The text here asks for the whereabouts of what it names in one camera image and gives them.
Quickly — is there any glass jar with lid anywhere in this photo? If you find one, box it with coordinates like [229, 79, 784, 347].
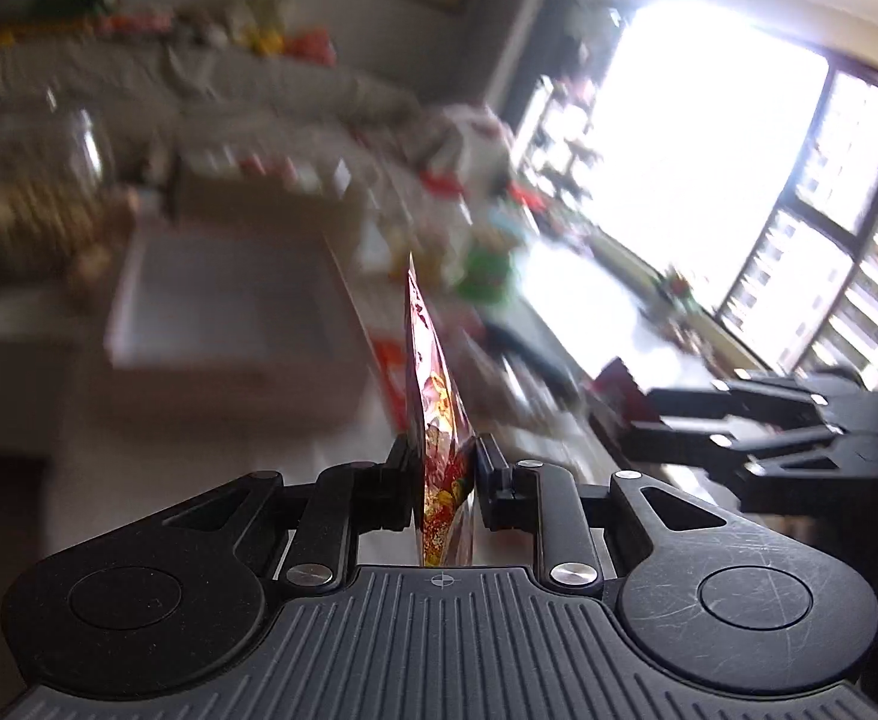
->
[0, 90, 118, 286]

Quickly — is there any grey covered sofa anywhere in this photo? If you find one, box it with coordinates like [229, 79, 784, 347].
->
[0, 37, 440, 188]

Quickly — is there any dark red snack packet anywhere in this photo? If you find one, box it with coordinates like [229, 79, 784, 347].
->
[593, 358, 661, 428]

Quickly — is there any green candy dispenser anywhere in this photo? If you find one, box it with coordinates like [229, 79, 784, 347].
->
[458, 244, 519, 305]

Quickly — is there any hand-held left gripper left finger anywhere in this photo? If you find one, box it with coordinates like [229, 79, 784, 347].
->
[160, 433, 419, 592]

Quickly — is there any pink box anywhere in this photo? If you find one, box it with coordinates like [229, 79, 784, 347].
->
[104, 227, 372, 391]

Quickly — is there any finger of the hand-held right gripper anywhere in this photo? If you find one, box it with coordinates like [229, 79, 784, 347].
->
[617, 424, 878, 517]
[644, 369, 845, 434]

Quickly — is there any metal shoe rack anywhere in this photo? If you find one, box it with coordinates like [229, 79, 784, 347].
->
[520, 75, 605, 233]

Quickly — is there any row of stuffed toys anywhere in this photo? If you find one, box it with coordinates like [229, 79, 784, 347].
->
[0, 0, 339, 65]

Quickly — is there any dark framed window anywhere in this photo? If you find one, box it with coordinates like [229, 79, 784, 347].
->
[581, 0, 878, 391]

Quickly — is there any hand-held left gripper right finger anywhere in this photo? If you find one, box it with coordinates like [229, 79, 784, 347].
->
[475, 435, 741, 592]

